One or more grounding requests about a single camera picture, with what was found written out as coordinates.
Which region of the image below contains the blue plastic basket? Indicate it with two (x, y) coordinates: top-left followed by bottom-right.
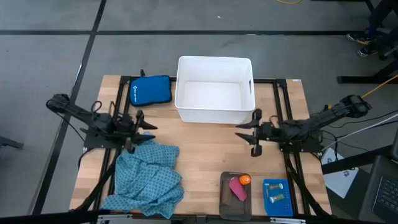
(262, 178), (295, 218)

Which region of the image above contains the person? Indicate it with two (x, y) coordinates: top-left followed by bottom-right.
(345, 0), (398, 58)

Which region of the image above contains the black aluminium table frame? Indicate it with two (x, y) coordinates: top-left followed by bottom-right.
(70, 75), (332, 219)

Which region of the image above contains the black chair foot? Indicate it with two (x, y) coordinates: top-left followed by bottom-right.
(0, 135), (24, 151)

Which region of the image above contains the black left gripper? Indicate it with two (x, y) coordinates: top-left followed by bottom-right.
(122, 109), (159, 154)

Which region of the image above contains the white paper sheet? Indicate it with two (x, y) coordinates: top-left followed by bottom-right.
(320, 147), (360, 200)

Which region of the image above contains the white cable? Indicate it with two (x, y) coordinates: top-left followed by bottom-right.
(323, 112), (398, 151)

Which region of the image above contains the black metal beam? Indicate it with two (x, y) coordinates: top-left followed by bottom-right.
(321, 144), (394, 175)

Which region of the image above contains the black crossbar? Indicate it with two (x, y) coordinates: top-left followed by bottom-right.
(0, 208), (398, 224)

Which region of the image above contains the silver metal bracket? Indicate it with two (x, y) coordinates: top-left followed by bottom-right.
(96, 213), (135, 224)
(269, 217), (307, 224)

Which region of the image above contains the brown bandage roll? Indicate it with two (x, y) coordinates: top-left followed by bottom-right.
(221, 180), (234, 207)

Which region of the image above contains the black desk leg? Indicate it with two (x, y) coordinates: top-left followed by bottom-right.
(336, 58), (398, 85)

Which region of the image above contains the blue patterned hospital gown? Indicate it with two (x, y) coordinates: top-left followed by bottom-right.
(99, 139), (185, 220)

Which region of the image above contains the blue first aid pouch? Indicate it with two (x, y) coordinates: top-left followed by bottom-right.
(129, 68), (173, 108)

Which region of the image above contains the pink bandage roll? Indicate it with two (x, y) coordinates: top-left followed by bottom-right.
(228, 176), (249, 203)

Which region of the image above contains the grey translucent plastic bin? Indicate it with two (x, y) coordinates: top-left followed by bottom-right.
(219, 170), (253, 222)

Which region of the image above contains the black laptop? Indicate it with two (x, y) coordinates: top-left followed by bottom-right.
(358, 155), (398, 223)

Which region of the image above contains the white plastic basket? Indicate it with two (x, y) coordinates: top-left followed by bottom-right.
(174, 55), (256, 124)

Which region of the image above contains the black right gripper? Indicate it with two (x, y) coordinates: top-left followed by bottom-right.
(234, 108), (276, 157)

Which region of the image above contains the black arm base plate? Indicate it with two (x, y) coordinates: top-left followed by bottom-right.
(279, 129), (323, 154)
(83, 127), (127, 150)

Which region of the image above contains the orange bandage roll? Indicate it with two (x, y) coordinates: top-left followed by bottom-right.
(238, 174), (252, 187)

